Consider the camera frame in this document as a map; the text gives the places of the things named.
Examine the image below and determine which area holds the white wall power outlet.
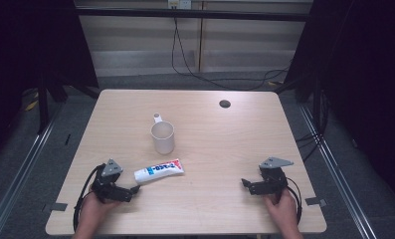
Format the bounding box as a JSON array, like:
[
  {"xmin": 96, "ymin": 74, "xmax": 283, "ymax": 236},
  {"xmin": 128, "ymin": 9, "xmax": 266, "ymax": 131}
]
[{"xmin": 167, "ymin": 0, "xmax": 193, "ymax": 10}]

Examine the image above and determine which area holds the person's right hand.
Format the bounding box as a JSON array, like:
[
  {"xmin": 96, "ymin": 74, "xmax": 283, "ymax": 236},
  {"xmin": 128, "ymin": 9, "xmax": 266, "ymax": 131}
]
[{"xmin": 264, "ymin": 188, "xmax": 300, "ymax": 231}]

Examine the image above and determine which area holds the black hanging wall cable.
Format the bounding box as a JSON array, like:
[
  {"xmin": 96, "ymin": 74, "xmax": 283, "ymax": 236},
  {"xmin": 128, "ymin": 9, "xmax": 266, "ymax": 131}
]
[{"xmin": 170, "ymin": 16, "xmax": 294, "ymax": 92}]

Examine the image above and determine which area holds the person's left hand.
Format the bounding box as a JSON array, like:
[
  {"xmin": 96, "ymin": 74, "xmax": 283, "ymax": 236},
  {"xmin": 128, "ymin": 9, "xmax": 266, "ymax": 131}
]
[{"xmin": 80, "ymin": 189, "xmax": 120, "ymax": 230}]

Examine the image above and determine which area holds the black horizontal frame bar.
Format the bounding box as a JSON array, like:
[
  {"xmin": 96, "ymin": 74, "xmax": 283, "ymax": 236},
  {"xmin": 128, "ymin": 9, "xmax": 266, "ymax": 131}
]
[{"xmin": 75, "ymin": 7, "xmax": 311, "ymax": 23}]

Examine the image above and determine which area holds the metal floor rail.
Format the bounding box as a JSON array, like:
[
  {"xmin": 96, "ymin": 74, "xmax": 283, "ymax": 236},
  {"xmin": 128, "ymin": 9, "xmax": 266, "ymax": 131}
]
[
  {"xmin": 0, "ymin": 103, "xmax": 64, "ymax": 239},
  {"xmin": 298, "ymin": 105, "xmax": 378, "ymax": 239}
]

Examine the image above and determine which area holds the black metal stand leg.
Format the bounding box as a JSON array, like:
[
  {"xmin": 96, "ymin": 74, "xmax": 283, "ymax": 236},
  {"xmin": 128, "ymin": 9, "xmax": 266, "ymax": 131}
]
[{"xmin": 36, "ymin": 74, "xmax": 51, "ymax": 135}]

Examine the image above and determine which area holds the white cup with handle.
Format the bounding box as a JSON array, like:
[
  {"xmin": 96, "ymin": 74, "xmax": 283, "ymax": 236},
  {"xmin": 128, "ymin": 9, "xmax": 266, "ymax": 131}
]
[{"xmin": 150, "ymin": 113, "xmax": 176, "ymax": 155}]

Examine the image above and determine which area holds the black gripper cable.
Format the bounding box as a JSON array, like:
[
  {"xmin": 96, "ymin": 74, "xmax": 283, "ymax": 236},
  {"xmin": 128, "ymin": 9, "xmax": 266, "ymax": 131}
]
[
  {"xmin": 285, "ymin": 176, "xmax": 303, "ymax": 224},
  {"xmin": 72, "ymin": 163, "xmax": 105, "ymax": 233}
]

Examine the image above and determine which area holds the white toothpaste tube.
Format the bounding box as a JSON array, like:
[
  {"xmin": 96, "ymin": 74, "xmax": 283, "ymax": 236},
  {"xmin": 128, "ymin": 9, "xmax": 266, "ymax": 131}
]
[{"xmin": 133, "ymin": 158, "xmax": 185, "ymax": 186}]

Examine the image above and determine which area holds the black floor cable bundle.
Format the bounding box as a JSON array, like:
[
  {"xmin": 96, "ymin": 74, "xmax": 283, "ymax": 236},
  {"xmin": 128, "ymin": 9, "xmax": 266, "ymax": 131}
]
[{"xmin": 295, "ymin": 89, "xmax": 330, "ymax": 164}]

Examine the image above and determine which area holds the grey tape strip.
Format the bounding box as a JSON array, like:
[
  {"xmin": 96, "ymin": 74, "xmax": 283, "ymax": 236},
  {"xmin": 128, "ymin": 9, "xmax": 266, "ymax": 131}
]
[
  {"xmin": 49, "ymin": 201, "xmax": 69, "ymax": 212},
  {"xmin": 304, "ymin": 196, "xmax": 328, "ymax": 207}
]

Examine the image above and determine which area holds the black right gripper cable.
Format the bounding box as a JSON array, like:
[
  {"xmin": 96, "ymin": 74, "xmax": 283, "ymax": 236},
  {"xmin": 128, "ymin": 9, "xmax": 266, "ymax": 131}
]
[{"xmin": 285, "ymin": 176, "xmax": 303, "ymax": 224}]

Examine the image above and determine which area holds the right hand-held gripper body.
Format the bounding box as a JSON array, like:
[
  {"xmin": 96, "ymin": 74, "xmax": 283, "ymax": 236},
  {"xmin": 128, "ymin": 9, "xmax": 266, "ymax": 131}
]
[{"xmin": 251, "ymin": 156, "xmax": 295, "ymax": 201}]

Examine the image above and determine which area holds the black curtain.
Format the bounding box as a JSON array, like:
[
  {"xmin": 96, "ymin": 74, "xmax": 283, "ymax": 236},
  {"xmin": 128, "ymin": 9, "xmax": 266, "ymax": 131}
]
[
  {"xmin": 0, "ymin": 0, "xmax": 99, "ymax": 160},
  {"xmin": 284, "ymin": 0, "xmax": 395, "ymax": 210}
]

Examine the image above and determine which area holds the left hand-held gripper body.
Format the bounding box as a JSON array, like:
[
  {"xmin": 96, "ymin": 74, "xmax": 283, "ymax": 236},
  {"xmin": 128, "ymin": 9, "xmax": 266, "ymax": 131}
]
[{"xmin": 91, "ymin": 158, "xmax": 133, "ymax": 203}]

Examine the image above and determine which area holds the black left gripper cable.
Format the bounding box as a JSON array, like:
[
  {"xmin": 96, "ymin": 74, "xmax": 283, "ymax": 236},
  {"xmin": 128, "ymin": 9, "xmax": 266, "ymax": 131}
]
[{"xmin": 72, "ymin": 163, "xmax": 105, "ymax": 233}]

